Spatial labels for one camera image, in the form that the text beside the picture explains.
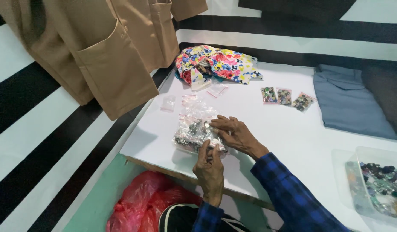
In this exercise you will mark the person's left hand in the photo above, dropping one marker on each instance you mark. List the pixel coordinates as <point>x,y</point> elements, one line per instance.
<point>209,175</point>

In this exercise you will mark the person's right hand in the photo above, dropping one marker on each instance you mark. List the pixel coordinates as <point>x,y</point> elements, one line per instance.
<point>242,137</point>

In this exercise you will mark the clear bag of metal buttons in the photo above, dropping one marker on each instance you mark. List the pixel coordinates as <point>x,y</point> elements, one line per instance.
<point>193,135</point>

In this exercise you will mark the small bag of mixed buttons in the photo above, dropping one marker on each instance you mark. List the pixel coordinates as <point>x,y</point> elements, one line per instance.
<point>284,97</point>
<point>303,102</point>
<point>269,95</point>

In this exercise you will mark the person's black striped trousers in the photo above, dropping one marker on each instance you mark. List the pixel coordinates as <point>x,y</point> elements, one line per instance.
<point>182,220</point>

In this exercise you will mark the small empty zip bag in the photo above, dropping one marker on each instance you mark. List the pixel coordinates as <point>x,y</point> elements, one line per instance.
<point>217,90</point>
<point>188,97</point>
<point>168,103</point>

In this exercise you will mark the crumpled clear plastic bag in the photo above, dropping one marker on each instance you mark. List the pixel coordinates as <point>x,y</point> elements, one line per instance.
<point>197,108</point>

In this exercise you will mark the red plastic bag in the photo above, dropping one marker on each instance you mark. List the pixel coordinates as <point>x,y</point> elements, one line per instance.
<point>143,203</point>

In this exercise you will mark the floral print cloth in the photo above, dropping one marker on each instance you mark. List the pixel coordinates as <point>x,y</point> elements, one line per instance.
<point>217,63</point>

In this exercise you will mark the folded blue-grey garment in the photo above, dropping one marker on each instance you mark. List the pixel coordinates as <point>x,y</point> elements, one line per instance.
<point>343,100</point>

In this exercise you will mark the clear plastic container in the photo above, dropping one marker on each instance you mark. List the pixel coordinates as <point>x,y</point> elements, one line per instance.
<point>353,193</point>

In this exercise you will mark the heap of mixed coloured buttons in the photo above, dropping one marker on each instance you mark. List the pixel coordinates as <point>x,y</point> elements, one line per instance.
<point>382,185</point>

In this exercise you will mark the dark grey garment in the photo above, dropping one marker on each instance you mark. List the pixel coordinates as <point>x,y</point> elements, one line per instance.
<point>387,93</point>

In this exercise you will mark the tan hanging jacket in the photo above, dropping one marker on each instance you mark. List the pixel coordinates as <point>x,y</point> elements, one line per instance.
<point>98,51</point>

